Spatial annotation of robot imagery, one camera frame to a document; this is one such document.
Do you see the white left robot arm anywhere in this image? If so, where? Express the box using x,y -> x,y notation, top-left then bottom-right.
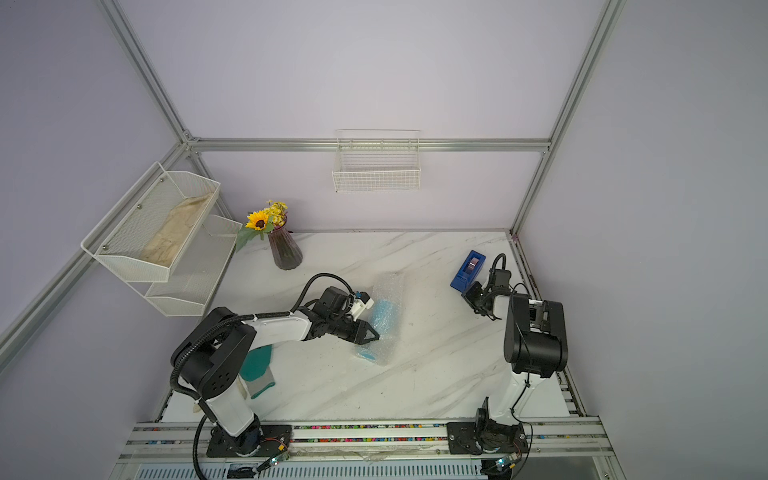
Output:
169,287 -> 380,439

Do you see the white mesh upper shelf bin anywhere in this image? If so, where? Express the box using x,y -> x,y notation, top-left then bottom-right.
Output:
81,163 -> 220,283

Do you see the dark ribbed vase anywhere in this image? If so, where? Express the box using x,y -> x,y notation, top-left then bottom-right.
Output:
267,216 -> 303,270

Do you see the blue tape dispenser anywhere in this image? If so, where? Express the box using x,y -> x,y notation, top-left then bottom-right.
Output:
450,250 -> 486,293

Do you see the beige glove in bin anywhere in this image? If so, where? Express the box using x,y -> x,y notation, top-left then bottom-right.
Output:
140,193 -> 213,267

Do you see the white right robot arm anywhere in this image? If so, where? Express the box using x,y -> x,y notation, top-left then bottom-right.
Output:
462,267 -> 569,424

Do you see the white mesh lower shelf bin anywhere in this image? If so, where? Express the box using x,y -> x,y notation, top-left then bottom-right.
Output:
145,214 -> 241,317

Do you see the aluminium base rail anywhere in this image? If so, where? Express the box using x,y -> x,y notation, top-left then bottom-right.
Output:
111,416 -> 624,479

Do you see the yellow sunflower bouquet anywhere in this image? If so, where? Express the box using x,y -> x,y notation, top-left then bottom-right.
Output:
234,200 -> 288,252

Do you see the white mesh shelf bin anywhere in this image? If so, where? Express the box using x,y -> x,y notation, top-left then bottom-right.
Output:
81,163 -> 220,283
145,214 -> 241,317

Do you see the clear bubble wrap sheet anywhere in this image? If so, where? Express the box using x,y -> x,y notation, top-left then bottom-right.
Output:
356,272 -> 405,366

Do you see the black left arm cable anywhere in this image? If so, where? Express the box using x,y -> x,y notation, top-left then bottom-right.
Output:
169,272 -> 356,480

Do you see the aluminium frame post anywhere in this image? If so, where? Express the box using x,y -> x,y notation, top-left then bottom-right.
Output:
509,0 -> 626,241

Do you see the white wire wall basket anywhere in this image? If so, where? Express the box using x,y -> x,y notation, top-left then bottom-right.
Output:
332,129 -> 422,193

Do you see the blue wine glass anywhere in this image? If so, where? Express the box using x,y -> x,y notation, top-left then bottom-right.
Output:
355,300 -> 401,366

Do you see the green glove on table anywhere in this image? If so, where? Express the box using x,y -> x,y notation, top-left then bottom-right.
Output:
240,345 -> 276,399

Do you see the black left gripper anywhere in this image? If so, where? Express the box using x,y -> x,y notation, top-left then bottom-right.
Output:
328,315 -> 380,345

